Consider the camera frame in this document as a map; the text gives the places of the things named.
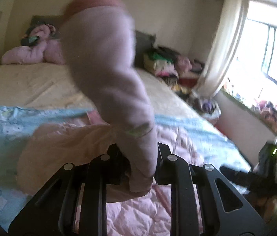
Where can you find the pile of folded clothes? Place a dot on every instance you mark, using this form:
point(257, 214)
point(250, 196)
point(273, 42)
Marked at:
point(181, 75)

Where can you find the blue Hello Kitty bedsheet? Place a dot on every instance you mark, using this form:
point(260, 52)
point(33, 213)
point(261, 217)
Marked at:
point(193, 139)

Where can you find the grey upholstered headboard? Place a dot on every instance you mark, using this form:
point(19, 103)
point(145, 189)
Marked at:
point(143, 41)

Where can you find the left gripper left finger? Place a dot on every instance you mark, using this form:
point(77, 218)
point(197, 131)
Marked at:
point(73, 201)

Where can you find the beige bed blanket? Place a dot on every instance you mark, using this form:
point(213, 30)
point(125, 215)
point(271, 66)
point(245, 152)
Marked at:
point(49, 86)

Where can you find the pink puffer jacket at headboard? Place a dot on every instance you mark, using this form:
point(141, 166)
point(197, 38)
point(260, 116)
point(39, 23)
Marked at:
point(39, 44)

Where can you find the window with dark frame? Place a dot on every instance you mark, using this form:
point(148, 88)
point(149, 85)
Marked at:
point(257, 58)

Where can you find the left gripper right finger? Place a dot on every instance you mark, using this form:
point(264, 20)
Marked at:
point(203, 201)

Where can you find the cream window curtain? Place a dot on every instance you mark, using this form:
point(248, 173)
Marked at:
point(224, 47)

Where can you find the light pink quilted coat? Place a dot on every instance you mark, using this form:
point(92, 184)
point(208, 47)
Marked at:
point(98, 44)

